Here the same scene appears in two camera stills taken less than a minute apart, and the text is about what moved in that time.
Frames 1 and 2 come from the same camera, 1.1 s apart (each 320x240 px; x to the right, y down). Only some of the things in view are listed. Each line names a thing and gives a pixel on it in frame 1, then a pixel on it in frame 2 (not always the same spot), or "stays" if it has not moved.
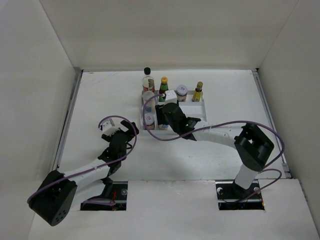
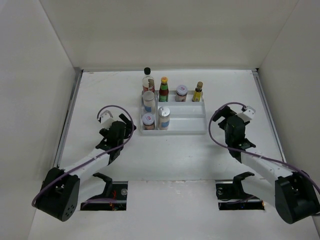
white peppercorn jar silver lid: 150,107 stays
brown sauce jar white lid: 182,91 stays
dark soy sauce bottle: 148,82 stays
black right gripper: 160,113 to 225,112
